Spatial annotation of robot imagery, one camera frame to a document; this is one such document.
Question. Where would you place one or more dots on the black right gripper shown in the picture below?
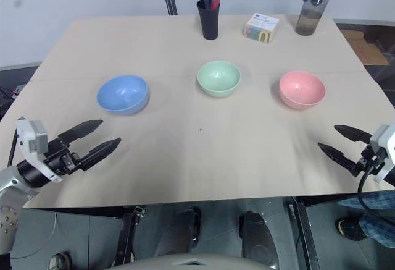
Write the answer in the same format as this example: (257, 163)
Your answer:
(368, 162)

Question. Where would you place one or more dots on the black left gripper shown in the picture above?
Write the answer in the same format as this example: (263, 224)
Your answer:
(63, 160)

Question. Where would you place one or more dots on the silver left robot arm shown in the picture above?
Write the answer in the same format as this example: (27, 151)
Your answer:
(7, 183)

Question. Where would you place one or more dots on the blue bowl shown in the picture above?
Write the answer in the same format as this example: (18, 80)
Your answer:
(123, 95)

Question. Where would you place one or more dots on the pink red bowl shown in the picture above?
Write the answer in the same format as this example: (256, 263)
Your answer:
(302, 90)

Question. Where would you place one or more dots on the plaid trouser leg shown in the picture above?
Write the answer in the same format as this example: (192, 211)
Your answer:
(375, 220)

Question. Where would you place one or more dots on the dark shoe yellow trim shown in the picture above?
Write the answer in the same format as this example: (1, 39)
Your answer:
(348, 230)

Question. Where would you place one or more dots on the black table leg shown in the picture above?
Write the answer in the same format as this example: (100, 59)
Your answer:
(127, 236)
(305, 234)

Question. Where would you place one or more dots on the brown cardboard box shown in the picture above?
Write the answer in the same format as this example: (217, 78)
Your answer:
(364, 47)

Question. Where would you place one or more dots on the grey sneaker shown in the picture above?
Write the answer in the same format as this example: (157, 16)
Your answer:
(59, 261)

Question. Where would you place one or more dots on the green bowl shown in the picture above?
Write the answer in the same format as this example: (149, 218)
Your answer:
(219, 78)

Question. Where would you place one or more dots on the smoky grey sports bottle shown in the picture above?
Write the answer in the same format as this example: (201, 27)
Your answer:
(312, 7)

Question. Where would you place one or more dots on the small colourful box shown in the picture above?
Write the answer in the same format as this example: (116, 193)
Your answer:
(262, 28)

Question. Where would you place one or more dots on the grey robot torso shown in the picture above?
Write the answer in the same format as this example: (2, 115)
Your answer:
(191, 263)

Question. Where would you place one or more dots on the black pen cup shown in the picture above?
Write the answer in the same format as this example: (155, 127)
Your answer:
(209, 21)

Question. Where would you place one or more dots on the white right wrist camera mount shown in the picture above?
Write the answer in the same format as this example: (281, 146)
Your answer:
(381, 137)

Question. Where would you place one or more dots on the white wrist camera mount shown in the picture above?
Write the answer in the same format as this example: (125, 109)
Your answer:
(381, 137)
(34, 140)

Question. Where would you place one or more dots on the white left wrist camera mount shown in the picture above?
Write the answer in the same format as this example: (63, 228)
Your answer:
(34, 140)

